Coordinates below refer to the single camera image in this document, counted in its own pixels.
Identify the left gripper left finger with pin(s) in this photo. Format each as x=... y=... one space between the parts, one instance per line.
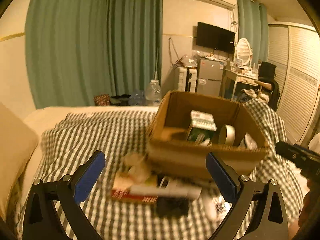
x=41 y=220

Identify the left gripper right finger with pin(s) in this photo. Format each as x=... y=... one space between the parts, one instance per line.
x=269 y=219

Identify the white snack sachet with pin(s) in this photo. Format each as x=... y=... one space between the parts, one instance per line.
x=215 y=207

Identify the tape roll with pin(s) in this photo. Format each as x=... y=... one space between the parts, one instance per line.
x=227 y=135

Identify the red and beige book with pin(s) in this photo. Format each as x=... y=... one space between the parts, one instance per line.
x=121 y=190

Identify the green chewing gum box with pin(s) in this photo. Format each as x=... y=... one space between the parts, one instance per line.
x=202 y=128

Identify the white cream tube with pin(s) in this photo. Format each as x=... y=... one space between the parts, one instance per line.
x=169 y=188

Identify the person right hand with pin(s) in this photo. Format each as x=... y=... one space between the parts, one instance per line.
x=309 y=201

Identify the beige pillow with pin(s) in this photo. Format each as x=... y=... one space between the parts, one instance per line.
x=18 y=142

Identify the checkered bed blanket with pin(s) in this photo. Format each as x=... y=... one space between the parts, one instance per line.
x=116 y=133

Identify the black clothes on chair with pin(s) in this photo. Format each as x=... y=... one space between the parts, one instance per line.
x=267 y=74

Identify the white vanity table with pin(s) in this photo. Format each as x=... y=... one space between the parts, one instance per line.
x=237 y=78

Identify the white louvered wardrobe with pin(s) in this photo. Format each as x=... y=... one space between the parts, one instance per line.
x=294 y=49

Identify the cardboard box with white tape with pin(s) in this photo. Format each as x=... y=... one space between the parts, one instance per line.
x=238 y=139

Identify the white oval vanity mirror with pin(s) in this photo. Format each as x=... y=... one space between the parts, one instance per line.
x=244 y=52

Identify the silver mini fridge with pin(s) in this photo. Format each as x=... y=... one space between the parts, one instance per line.
x=209 y=77

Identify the patterned brown bag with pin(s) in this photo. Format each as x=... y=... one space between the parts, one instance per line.
x=102 y=100

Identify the white suitcase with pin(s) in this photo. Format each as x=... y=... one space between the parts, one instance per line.
x=185 y=79

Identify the green curtain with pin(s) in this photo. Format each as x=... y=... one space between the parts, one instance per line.
x=253 y=25
x=78 y=49

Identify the large clear water jug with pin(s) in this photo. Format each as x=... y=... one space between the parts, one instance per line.
x=153 y=93

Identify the black wall television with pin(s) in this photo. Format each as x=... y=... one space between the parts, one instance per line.
x=215 y=38

